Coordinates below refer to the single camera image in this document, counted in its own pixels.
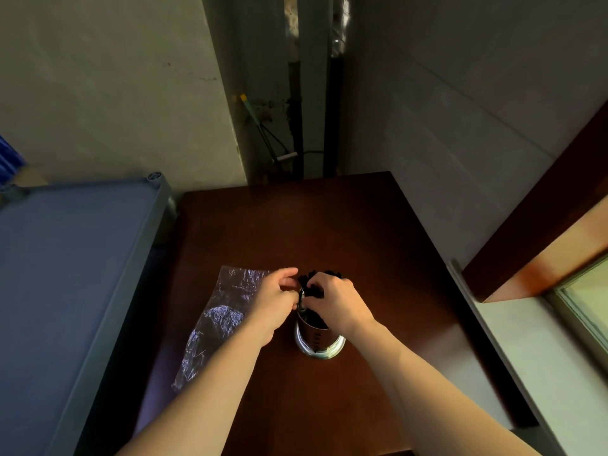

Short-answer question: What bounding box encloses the person's left hand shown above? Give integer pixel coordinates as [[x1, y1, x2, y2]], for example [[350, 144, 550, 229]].
[[246, 267, 301, 348]]

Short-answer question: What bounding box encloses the person's right hand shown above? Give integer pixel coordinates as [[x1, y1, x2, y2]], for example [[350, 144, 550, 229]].
[[300, 272, 379, 346]]

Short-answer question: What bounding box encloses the cluster of black chopsticks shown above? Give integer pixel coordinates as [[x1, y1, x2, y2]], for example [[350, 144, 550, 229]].
[[296, 269, 344, 329]]

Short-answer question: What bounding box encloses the perforated steel utensil holder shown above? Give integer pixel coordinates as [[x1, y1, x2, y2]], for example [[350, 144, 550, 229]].
[[293, 289, 346, 362]]

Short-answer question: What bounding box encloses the clear plastic bag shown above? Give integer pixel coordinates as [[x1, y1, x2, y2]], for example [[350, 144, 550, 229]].
[[170, 265, 272, 393]]

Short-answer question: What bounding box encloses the person's right forearm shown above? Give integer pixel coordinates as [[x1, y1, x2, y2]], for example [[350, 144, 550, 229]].
[[351, 320, 542, 456]]

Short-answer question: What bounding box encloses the person's left forearm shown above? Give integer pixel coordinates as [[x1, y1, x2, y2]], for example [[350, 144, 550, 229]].
[[116, 322, 265, 456]]

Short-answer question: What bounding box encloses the black vertical pipe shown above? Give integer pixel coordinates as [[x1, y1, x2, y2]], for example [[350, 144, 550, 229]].
[[284, 0, 306, 182]]

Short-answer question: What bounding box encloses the dark pipe with plastic wrap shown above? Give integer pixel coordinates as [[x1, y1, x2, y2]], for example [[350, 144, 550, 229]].
[[322, 0, 352, 179]]

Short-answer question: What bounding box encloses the white-silled low window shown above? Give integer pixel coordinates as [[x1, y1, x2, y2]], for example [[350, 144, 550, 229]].
[[448, 253, 608, 456]]

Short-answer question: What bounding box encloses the grey plastic cart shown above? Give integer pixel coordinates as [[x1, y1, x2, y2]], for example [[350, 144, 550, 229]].
[[0, 171, 173, 456]]

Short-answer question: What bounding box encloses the long table with blue skirt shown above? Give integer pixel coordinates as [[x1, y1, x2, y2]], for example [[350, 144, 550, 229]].
[[0, 135, 27, 186]]

